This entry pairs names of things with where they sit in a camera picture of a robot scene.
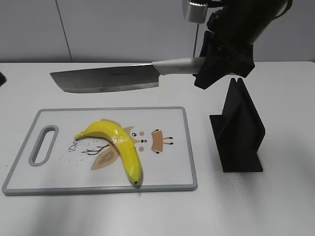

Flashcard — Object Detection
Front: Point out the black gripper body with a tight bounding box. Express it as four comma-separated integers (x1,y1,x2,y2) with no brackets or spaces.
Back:
207,5,254,55

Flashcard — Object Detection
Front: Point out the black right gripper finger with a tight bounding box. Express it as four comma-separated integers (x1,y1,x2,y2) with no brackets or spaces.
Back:
194,53,255,89

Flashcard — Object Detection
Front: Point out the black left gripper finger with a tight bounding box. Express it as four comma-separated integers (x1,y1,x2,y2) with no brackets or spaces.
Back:
199,31,230,74

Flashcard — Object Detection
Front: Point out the white handled kitchen knife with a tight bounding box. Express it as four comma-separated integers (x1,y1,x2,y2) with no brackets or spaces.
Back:
50,57,205,93

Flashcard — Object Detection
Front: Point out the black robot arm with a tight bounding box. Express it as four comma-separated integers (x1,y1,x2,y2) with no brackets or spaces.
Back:
194,0,293,89

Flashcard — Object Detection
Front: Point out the yellow plastic banana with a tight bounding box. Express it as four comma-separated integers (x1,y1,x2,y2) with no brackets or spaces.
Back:
74,120,142,185

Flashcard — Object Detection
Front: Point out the black knife stand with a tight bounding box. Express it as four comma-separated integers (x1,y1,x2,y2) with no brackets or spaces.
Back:
209,78,265,173

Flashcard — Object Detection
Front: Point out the grey rimmed white cutting board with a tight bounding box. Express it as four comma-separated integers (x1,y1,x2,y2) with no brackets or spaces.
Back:
2,107,197,196

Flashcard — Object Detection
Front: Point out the black object at left edge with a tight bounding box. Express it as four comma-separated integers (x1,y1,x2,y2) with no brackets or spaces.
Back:
0,73,6,86

